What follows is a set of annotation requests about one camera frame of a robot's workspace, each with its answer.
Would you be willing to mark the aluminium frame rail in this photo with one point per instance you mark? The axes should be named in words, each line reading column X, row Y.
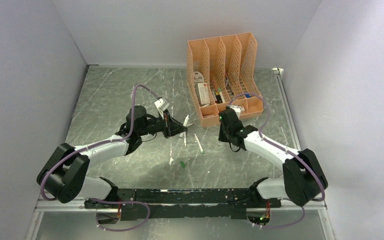
column 129, row 198

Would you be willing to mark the white pen green tip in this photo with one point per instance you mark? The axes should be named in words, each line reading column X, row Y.
column 199, row 143

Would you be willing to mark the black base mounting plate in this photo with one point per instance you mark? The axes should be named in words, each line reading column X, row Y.
column 140, row 213

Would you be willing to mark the white pen pointing up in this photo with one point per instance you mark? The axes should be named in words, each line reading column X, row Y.
column 185, row 139

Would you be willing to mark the pens in organizer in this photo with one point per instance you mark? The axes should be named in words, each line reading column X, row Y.
column 217, row 91

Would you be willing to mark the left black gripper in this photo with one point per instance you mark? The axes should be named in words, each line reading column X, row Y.
column 170, row 126

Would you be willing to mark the white red box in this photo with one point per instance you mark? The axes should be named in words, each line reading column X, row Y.
column 202, row 93

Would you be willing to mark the grey stationery blister pack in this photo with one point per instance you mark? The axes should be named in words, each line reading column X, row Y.
column 198, row 77

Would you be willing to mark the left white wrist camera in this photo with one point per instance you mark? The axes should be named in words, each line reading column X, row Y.
column 161, row 104

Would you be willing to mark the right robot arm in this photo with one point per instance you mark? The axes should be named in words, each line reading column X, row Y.
column 302, row 180

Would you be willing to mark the orange plastic file organizer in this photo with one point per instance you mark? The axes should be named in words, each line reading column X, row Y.
column 234, row 54

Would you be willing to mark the white pen red tip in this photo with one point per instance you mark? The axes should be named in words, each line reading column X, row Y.
column 186, row 124

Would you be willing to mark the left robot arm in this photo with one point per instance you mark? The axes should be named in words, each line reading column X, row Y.
column 64, row 175

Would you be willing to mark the white corner bracket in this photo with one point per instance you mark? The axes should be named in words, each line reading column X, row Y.
column 278, row 71

